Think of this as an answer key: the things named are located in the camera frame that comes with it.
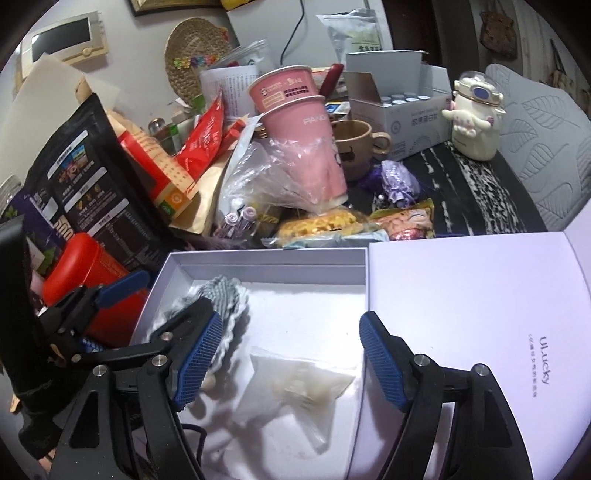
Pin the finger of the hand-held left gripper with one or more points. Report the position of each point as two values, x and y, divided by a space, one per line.
124 284
120 351

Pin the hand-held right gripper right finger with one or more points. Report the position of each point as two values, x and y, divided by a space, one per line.
383 360

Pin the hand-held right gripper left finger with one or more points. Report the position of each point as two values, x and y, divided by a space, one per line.
198 360

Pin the black white scrunchie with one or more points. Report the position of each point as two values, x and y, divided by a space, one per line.
226 295

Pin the clear bag of white pieces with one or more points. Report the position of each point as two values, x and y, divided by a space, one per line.
295 387

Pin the white cardboard box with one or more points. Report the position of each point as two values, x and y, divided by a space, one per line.
300 314

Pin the red canister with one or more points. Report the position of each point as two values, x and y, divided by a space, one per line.
87 267

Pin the white box lid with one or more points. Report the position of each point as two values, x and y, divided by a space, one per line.
461 300

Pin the black snack pouch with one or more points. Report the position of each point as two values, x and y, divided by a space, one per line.
87 184

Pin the purple printed box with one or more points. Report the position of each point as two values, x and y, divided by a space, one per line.
27 221

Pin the brown paper envelope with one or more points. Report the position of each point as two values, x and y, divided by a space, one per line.
203 203

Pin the orange red carton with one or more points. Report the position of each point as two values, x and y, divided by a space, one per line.
157 170

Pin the purple capped tubes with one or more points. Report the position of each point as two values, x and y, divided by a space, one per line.
238 219

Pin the pink snack packet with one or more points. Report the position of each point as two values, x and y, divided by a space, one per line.
406 224

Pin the yellow snack packet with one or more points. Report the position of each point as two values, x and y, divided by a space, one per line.
318 226

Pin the red sachet packet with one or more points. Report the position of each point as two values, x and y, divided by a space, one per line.
203 134

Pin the crumpled clear plastic bag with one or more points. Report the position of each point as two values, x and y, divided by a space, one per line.
258 175

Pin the purple sachet pouch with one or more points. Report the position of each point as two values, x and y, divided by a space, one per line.
395 180

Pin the cream paper bag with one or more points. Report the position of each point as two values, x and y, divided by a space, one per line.
46 101

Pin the brown ceramic mug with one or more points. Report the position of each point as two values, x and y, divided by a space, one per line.
351 143

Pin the printed paper sheet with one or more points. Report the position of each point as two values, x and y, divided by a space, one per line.
226 87

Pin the pink paper cup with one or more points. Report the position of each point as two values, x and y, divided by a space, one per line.
281 87
304 138

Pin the white box of vials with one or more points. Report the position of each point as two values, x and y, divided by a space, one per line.
415 124

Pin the woven straw fan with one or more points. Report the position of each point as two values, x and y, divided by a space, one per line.
194 41

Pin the white dog figurine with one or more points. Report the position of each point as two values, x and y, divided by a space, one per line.
475 124

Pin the grey leaf cushion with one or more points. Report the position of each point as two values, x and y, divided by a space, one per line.
545 138

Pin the white appliance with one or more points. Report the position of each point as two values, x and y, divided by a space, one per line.
268 23

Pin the green white pouch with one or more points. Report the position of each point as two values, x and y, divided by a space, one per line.
355 37

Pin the white wall panel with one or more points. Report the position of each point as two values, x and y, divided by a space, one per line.
60 37

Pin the picture frame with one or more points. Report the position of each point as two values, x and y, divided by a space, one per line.
171 5

